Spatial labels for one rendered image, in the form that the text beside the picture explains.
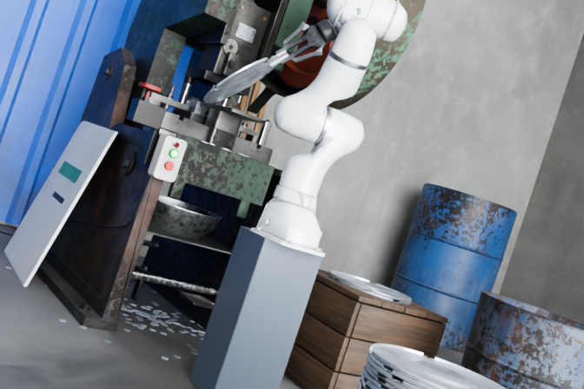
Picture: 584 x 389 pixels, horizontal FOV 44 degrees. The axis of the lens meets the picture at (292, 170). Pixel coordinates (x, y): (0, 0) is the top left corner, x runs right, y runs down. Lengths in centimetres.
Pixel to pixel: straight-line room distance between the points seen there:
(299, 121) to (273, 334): 57
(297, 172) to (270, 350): 47
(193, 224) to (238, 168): 25
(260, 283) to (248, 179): 68
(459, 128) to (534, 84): 78
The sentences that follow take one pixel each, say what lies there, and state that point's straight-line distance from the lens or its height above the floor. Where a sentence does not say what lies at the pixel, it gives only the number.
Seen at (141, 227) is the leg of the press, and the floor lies 33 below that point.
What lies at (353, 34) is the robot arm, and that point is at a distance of 190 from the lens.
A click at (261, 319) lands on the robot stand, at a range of 194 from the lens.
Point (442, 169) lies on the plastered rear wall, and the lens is 502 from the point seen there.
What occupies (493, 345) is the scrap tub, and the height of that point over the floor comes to 36.
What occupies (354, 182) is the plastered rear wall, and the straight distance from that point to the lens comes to 455.
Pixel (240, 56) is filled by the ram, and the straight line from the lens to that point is 259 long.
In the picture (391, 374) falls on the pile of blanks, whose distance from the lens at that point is 134.
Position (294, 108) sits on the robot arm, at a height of 79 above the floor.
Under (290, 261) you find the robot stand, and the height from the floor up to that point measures 41.
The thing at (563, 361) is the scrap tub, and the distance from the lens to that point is 211.
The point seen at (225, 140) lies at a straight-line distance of 252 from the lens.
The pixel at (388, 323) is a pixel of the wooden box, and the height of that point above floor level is 29.
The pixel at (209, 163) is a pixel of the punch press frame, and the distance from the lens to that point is 243.
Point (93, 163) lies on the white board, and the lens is 260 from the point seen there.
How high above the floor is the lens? 60
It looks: 1 degrees up
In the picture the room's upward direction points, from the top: 18 degrees clockwise
